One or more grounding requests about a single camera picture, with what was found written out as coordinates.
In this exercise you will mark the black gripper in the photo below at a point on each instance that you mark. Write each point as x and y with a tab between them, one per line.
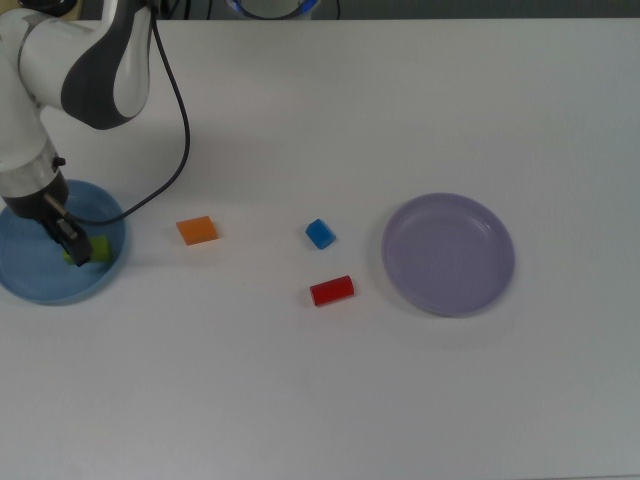
40	205

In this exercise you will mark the green rectangular block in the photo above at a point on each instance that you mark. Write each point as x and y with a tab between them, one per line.
101	248

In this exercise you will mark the orange block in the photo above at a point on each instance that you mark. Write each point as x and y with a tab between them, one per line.
197	231

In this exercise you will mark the blue cube block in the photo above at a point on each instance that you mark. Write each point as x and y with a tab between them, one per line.
320	235

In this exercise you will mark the red cylinder block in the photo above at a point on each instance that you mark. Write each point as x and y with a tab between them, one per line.
331	291

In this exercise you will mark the white robot base blue light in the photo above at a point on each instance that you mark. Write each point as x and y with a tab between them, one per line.
272	7

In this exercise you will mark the blue plate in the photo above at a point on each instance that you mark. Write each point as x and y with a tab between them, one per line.
40	285

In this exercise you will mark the black round object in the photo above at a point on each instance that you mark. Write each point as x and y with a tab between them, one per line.
47	4

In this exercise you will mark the purple plate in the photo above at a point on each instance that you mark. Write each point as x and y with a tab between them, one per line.
450	255

